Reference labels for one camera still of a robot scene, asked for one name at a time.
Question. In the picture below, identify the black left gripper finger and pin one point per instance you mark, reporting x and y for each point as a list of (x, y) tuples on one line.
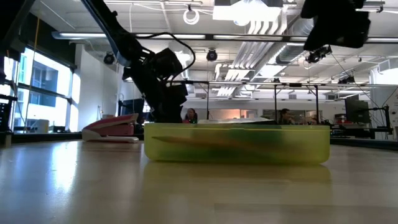
[(168, 115)]

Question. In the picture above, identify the translucent yellow pencil case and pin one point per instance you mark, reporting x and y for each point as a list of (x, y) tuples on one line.
[(236, 144)]

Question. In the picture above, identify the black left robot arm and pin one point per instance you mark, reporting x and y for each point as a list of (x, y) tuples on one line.
[(105, 21)]

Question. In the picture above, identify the person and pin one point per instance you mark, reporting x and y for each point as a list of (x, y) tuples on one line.
[(285, 116), (191, 115)]

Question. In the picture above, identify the dark computer monitor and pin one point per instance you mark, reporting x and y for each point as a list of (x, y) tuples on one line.
[(132, 109)]

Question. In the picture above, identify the pink and white stapler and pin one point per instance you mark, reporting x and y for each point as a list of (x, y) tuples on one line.
[(112, 129)]

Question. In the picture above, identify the long ceiling light strip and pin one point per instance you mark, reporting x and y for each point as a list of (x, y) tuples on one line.
[(81, 35)]

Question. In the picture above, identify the black computer monitor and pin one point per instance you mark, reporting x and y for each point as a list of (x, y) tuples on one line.
[(357, 109)]

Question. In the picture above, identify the black ceiling camera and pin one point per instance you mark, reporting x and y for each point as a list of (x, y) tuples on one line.
[(109, 58), (211, 55)]

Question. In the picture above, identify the black background rig frame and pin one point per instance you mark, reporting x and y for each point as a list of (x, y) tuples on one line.
[(275, 99)]

